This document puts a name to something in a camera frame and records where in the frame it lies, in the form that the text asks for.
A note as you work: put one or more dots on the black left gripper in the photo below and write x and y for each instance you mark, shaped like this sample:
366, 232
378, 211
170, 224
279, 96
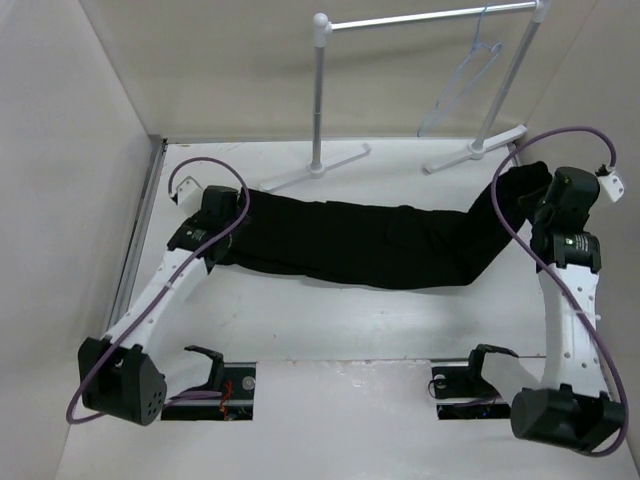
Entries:
190, 222

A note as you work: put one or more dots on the black trousers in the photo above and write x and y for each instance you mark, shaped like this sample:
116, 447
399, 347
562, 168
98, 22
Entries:
394, 248

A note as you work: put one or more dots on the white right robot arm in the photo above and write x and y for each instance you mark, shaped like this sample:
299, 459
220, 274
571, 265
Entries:
568, 406

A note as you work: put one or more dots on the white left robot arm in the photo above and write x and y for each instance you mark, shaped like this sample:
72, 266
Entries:
123, 374

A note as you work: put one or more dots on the white metal clothes rack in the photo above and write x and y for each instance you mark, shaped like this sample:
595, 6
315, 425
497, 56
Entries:
395, 63

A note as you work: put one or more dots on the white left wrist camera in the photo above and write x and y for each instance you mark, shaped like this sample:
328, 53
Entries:
188, 196

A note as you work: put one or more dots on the light blue wire hanger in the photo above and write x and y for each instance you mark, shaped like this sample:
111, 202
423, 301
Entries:
480, 58

